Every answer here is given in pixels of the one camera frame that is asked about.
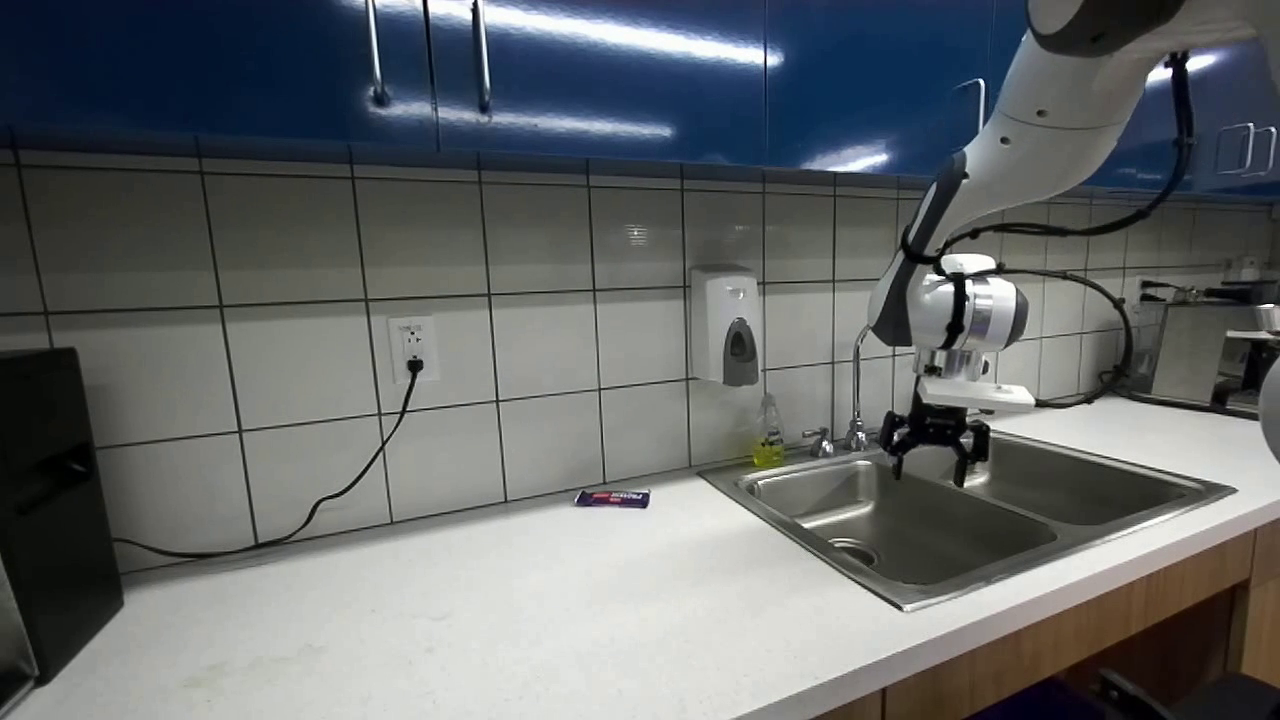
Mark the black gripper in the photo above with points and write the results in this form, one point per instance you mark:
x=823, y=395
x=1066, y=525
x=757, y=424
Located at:
x=942, y=424

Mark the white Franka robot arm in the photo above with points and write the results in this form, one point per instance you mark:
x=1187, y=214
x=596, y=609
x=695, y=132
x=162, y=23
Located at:
x=1066, y=106

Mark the stainless steel double sink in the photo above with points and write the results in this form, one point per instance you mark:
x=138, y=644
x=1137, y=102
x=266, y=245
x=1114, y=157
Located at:
x=935, y=534

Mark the yellow dish soap bottle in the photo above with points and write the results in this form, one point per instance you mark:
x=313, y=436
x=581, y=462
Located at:
x=770, y=447

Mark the wooden base cabinet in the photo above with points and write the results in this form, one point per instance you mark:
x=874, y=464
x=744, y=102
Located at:
x=1066, y=640

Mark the silver countertop appliance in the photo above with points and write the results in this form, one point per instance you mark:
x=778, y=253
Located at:
x=1187, y=344

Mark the purple candy bar wrapper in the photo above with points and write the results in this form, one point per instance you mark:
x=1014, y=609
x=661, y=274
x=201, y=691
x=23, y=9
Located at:
x=612, y=497

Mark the blue cabinet door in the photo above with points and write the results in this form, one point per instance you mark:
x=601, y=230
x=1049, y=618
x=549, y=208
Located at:
x=601, y=92
x=867, y=80
x=201, y=66
x=1133, y=165

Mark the black coffee maker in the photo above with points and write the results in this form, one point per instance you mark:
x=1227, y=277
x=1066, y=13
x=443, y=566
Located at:
x=60, y=534

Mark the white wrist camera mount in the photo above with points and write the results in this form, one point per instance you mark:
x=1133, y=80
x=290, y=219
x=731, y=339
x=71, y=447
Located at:
x=981, y=395

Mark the white wall soap dispenser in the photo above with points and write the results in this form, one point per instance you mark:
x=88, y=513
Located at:
x=724, y=325

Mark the white wall outlet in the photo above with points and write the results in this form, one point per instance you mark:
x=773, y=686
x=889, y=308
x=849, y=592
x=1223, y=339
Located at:
x=412, y=340

